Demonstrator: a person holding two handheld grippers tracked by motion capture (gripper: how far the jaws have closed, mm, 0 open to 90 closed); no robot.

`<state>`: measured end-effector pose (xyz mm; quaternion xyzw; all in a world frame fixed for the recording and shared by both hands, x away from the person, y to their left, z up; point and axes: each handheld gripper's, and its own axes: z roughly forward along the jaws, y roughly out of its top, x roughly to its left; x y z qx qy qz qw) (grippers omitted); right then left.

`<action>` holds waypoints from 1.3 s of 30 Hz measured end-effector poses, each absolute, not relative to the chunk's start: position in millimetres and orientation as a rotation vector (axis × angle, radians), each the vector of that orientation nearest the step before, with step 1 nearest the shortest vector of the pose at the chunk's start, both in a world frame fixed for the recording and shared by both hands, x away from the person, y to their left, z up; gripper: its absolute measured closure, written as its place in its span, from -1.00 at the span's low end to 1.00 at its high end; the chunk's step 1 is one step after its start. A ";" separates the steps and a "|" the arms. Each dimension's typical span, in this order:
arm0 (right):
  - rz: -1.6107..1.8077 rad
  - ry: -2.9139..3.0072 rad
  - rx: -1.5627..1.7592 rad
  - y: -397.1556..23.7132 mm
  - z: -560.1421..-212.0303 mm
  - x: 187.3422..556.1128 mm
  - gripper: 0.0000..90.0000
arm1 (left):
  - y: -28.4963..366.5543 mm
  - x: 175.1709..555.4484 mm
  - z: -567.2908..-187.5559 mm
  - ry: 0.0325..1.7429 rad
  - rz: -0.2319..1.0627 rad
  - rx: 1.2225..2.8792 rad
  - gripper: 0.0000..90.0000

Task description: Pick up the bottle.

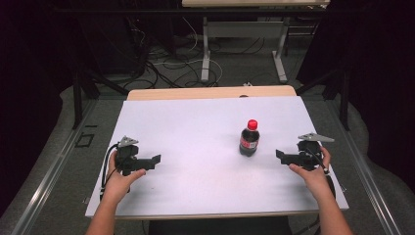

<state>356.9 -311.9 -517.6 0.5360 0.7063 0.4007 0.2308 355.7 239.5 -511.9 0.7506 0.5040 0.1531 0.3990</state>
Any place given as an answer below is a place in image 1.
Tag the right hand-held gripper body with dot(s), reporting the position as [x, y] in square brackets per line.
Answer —
[308, 153]

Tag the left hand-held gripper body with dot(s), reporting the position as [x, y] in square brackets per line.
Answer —
[126, 156]

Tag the dark soda bottle red label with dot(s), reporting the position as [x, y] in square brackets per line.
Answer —
[249, 143]

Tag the red bottle cap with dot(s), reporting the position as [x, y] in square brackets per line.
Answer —
[252, 124]

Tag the person's right hand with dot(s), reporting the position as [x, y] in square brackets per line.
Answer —
[313, 181]

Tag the person's left hand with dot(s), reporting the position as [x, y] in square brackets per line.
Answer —
[119, 186]

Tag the white table mat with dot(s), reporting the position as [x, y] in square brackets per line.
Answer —
[195, 137]

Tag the black metal stand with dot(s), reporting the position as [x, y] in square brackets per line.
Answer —
[342, 94]
[80, 94]

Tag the wooden table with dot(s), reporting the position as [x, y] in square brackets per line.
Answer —
[195, 93]

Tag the dark curtain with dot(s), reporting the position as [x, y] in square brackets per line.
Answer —
[29, 81]
[381, 75]

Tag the white-legged desk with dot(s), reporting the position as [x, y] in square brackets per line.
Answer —
[241, 29]

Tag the metal floor rail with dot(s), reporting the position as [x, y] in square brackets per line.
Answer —
[368, 186]
[49, 179]

